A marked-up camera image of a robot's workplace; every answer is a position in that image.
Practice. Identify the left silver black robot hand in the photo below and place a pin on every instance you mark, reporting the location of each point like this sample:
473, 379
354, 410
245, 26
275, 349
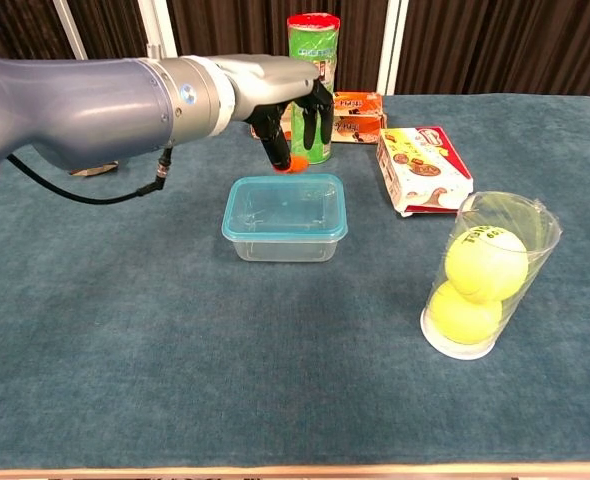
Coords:
270, 82

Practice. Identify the blue translucent plastic lid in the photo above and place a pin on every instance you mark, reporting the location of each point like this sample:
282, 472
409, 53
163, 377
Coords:
285, 210

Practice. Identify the clear plastic food container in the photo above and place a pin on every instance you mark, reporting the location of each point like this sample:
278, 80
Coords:
285, 250

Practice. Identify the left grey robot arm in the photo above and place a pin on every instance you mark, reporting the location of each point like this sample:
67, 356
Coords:
85, 110

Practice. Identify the green chips can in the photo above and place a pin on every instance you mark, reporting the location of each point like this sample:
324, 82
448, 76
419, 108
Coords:
307, 35

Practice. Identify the orange biscuit box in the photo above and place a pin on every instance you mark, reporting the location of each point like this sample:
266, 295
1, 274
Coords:
360, 115

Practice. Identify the white red cookie box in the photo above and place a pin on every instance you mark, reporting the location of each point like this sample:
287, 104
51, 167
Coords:
425, 170

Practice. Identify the beige brown snack bar wrapper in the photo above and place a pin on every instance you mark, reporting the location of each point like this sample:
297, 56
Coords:
95, 170

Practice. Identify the yellow tennis ball with print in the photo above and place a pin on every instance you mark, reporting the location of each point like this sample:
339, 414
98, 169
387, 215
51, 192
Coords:
485, 265

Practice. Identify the blue table cloth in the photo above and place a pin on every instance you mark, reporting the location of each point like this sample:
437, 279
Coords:
275, 375

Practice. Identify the clear plastic ball tube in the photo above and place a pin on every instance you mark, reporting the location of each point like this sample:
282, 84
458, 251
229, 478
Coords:
540, 225

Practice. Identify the wide white partition post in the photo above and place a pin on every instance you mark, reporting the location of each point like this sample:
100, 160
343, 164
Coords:
157, 25
392, 50

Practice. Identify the thin white partition post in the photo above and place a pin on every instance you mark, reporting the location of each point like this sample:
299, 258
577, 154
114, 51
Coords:
70, 30

